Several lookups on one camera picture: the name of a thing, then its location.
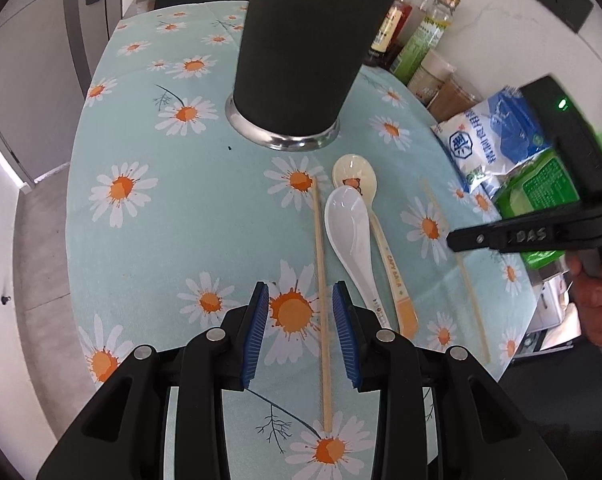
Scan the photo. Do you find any person's right hand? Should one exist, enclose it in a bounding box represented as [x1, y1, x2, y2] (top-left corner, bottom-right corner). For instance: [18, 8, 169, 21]
[566, 252, 602, 348]

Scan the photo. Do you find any cream spoon orange handle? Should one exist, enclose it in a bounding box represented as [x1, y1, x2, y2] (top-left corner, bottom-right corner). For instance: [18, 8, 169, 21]
[333, 154, 418, 339]

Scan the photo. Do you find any grey door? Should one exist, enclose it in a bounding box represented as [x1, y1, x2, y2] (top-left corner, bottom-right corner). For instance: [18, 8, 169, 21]
[0, 0, 122, 185]

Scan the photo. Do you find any clear spice jar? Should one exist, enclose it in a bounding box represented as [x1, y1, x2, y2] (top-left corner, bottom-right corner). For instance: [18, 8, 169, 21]
[407, 49, 456, 105]

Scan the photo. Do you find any daisy print blue tablecloth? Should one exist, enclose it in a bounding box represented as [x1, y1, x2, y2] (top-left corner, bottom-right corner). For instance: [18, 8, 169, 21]
[66, 1, 536, 479]

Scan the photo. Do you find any wooden chopstick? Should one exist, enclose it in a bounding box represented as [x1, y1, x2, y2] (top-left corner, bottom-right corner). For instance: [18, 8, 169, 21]
[312, 178, 333, 434]
[420, 179, 492, 364]

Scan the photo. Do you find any blue white salt bag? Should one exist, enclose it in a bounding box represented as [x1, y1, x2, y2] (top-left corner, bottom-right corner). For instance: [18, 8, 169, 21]
[432, 87, 550, 192]

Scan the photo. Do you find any brown spice jar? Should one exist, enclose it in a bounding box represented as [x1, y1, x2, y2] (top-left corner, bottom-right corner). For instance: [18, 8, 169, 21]
[427, 74, 484, 122]

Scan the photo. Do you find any green sugar bag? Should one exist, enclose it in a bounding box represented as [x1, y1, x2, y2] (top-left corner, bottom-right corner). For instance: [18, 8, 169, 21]
[493, 131, 602, 270]

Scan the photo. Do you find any black cylindrical utensil holder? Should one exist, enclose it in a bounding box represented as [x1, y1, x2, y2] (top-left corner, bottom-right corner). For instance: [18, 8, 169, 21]
[225, 0, 394, 152]

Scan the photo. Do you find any dark soy sauce bottle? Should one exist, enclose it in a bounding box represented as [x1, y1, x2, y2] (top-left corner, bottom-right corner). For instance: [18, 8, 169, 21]
[363, 0, 411, 66]

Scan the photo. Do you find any green label bottle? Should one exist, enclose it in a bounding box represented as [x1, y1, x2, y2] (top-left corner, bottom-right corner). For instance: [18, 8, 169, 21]
[390, 0, 461, 84]

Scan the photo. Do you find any white ceramic soup spoon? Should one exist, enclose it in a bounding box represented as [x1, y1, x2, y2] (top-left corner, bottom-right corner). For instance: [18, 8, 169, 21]
[324, 185, 391, 328]

